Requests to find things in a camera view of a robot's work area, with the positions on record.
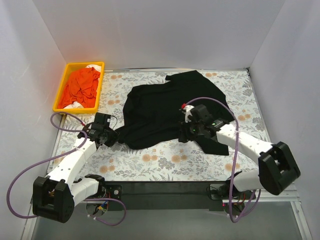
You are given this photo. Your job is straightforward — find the black t shirt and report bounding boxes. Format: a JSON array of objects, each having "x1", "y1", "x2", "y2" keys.
[{"x1": 116, "y1": 70, "x2": 233, "y2": 150}]

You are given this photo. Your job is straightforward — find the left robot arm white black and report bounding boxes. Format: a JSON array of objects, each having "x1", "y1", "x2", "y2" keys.
[{"x1": 32, "y1": 112, "x2": 118, "y2": 223}]

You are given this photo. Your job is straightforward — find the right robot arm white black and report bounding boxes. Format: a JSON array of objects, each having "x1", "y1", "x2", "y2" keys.
[{"x1": 179, "y1": 104, "x2": 301, "y2": 199}]

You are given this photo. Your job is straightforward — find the yellow plastic bin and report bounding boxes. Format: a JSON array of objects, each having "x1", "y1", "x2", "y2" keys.
[{"x1": 52, "y1": 62, "x2": 105, "y2": 114}]

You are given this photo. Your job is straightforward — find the floral table cloth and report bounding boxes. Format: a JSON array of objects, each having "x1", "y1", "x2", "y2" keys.
[{"x1": 47, "y1": 69, "x2": 273, "y2": 182}]

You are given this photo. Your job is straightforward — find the orange t shirt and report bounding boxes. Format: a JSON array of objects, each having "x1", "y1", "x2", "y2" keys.
[{"x1": 58, "y1": 67, "x2": 102, "y2": 107}]

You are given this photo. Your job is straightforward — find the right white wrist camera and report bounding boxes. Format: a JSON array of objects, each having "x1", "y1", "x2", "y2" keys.
[{"x1": 181, "y1": 103, "x2": 195, "y2": 123}]

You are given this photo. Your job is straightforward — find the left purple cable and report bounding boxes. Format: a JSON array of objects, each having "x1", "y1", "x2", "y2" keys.
[{"x1": 6, "y1": 112, "x2": 127, "y2": 227}]

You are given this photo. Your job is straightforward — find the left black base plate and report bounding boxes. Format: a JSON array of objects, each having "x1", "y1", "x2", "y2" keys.
[{"x1": 102, "y1": 184, "x2": 123, "y2": 200}]

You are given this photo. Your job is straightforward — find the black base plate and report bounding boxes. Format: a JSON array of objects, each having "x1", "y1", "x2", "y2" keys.
[
  {"x1": 102, "y1": 184, "x2": 123, "y2": 200},
  {"x1": 205, "y1": 184, "x2": 230, "y2": 200}
]

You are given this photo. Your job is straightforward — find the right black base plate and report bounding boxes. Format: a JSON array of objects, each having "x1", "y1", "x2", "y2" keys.
[{"x1": 205, "y1": 184, "x2": 230, "y2": 200}]

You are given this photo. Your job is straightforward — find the aluminium frame rail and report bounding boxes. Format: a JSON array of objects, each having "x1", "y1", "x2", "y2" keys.
[{"x1": 226, "y1": 190, "x2": 313, "y2": 240}]

